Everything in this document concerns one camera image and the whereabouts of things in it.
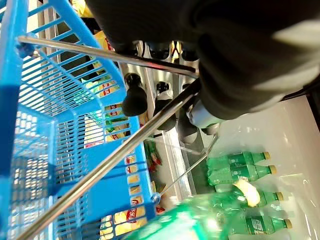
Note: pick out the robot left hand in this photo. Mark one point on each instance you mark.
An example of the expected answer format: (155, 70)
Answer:
(225, 50)

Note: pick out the blue plastic shopping basket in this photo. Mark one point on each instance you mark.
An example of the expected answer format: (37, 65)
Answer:
(107, 190)

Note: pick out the green plastic soda bottle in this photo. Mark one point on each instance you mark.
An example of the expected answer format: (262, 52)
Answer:
(260, 225)
(268, 197)
(240, 158)
(240, 173)

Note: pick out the red green snack pack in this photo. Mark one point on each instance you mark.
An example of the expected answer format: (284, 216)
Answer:
(153, 160)

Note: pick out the yellow chips bag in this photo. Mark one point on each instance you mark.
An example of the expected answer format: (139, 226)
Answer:
(107, 91)
(115, 136)
(106, 42)
(113, 108)
(131, 160)
(130, 216)

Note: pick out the white shop shelf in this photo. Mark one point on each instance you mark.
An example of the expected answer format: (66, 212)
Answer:
(275, 130)

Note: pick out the large green plastic bottle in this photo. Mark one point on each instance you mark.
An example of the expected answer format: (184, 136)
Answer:
(180, 225)

